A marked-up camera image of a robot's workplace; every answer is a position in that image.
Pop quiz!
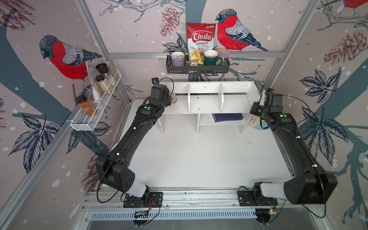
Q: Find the black-lid spice jar near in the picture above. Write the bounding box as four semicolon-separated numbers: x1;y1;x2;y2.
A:
95;75;113;94

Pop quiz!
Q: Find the cream and blue plate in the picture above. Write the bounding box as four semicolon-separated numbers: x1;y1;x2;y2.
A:
248;115;269;130

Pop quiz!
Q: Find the white wooden bookshelf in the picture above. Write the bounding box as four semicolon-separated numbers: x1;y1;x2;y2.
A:
159;81;260;134

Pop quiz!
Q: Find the black wall basket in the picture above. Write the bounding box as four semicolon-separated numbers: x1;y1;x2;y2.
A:
166;55;230;74

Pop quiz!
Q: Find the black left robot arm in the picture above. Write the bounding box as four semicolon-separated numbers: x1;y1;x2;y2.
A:
95;83;171;198

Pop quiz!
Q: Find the white wire wall rack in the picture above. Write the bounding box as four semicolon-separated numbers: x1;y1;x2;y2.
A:
70;70;122;131

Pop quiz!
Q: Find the small snack packet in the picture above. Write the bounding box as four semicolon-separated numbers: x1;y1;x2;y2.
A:
186;59;198;67

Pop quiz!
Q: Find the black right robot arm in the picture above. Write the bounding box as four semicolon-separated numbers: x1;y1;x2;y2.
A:
251;88;337;205

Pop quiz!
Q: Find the black-lid spice jar far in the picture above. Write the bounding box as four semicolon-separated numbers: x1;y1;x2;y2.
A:
95;63;117;86

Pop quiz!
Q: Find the purple mug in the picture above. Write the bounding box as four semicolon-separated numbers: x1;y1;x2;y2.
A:
170;51;186;67

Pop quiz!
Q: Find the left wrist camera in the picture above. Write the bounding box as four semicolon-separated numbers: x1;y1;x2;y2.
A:
151;78;160;85

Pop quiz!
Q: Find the green mug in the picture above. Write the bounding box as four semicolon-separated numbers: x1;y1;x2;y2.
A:
204;49;223;66

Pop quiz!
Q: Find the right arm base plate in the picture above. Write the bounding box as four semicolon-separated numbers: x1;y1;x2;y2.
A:
237;190;278;207

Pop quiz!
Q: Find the orange spice jar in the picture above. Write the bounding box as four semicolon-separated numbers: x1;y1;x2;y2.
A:
76;95;95;116

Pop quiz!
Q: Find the dark blue book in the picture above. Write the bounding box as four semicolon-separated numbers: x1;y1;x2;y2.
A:
212;113;243;123

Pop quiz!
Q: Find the black-lid spice jar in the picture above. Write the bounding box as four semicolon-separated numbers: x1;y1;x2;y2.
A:
95;75;113;94
95;63;117;86

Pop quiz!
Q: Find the aluminium cage frame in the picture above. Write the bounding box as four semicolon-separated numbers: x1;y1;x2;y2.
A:
0;0;320;230

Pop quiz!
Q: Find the pink lidded jar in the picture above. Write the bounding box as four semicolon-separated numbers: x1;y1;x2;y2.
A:
216;48;230;65

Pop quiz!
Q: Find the red Chuba chips bag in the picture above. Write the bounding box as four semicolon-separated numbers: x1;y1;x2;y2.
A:
187;23;216;65

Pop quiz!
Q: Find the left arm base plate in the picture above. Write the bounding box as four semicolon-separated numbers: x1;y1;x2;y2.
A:
123;192;163;208

